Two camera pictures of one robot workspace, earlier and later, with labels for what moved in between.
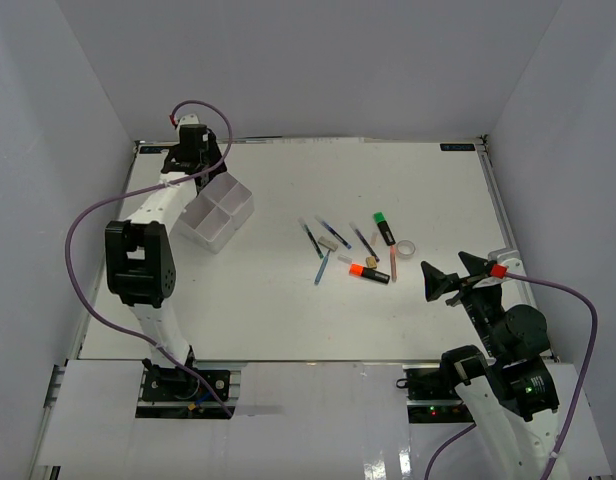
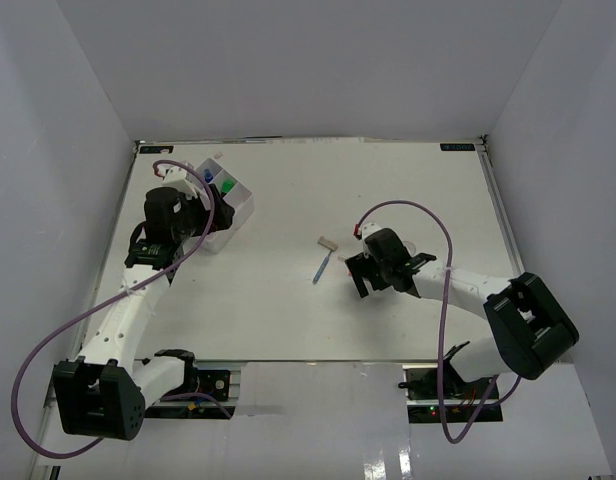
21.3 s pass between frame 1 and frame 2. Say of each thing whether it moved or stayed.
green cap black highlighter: moved
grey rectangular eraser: stayed
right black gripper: moved
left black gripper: moved
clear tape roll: stayed
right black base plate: stayed
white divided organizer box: stayed
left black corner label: stayed
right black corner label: stayed
